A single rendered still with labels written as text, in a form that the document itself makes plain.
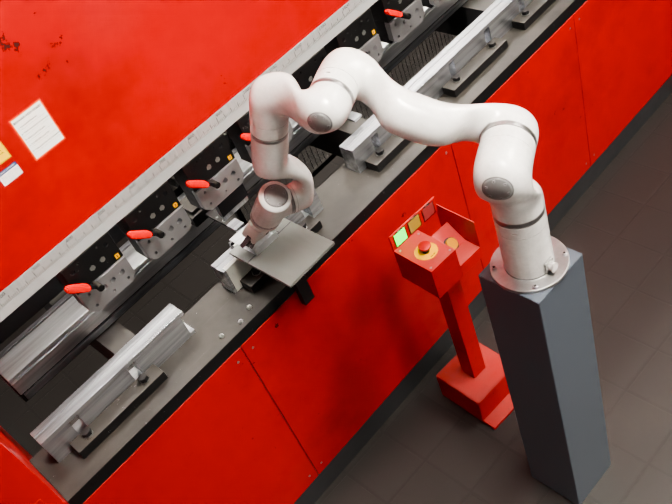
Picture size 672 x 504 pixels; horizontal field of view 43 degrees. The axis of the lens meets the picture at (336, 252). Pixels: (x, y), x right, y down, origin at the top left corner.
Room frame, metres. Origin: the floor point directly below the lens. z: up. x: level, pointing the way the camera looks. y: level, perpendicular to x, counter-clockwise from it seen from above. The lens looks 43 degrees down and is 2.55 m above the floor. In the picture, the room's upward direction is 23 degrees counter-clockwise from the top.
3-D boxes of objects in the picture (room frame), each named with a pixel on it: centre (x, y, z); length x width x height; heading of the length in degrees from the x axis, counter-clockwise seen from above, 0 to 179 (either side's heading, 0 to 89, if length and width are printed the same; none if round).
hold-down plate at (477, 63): (2.37, -0.68, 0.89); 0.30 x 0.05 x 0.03; 120
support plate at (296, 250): (1.78, 0.14, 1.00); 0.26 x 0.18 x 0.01; 30
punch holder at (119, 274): (1.69, 0.58, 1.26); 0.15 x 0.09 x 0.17; 120
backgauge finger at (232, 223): (2.05, 0.29, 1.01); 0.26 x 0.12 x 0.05; 30
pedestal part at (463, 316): (1.79, -0.28, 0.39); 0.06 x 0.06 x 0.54; 26
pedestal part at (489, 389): (1.76, -0.30, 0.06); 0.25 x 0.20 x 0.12; 26
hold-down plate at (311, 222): (1.88, 0.15, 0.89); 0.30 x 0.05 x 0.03; 120
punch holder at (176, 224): (1.79, 0.41, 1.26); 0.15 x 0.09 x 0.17; 120
